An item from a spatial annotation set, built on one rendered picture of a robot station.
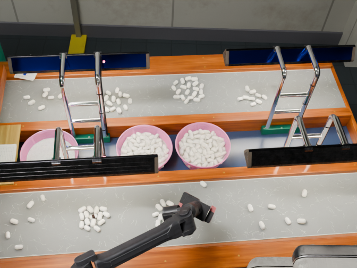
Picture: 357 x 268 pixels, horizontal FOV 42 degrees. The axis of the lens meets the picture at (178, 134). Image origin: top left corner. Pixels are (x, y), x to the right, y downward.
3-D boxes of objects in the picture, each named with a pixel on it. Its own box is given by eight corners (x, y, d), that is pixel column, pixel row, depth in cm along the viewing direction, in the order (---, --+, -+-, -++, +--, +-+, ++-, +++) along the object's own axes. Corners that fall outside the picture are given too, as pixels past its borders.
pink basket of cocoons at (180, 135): (232, 176, 226) (235, 166, 218) (177, 179, 223) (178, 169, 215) (223, 132, 241) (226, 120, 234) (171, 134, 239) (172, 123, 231)
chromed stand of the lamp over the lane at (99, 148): (111, 215, 210) (103, 159, 175) (66, 217, 209) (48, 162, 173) (110, 178, 222) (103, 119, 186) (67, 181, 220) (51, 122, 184)
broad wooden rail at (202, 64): (322, 88, 276) (332, 65, 261) (5, 100, 259) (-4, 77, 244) (316, 73, 283) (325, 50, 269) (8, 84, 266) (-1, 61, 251)
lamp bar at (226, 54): (353, 62, 224) (358, 51, 218) (224, 66, 218) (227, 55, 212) (348, 50, 229) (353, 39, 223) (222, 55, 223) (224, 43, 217)
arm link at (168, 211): (193, 235, 165) (187, 214, 163) (162, 239, 168) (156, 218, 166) (198, 217, 176) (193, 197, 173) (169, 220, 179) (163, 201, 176)
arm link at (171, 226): (86, 292, 151) (76, 265, 148) (82, 284, 156) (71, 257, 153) (200, 234, 166) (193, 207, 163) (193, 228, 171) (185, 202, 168)
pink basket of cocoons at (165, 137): (181, 169, 227) (182, 158, 219) (130, 190, 219) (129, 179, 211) (157, 129, 240) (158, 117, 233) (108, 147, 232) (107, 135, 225)
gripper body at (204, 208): (204, 220, 181) (200, 224, 174) (181, 209, 184) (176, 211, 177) (211, 206, 180) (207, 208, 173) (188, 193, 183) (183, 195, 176)
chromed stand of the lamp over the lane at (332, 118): (320, 201, 220) (353, 146, 184) (278, 203, 218) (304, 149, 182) (309, 167, 231) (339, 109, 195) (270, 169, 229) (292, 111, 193)
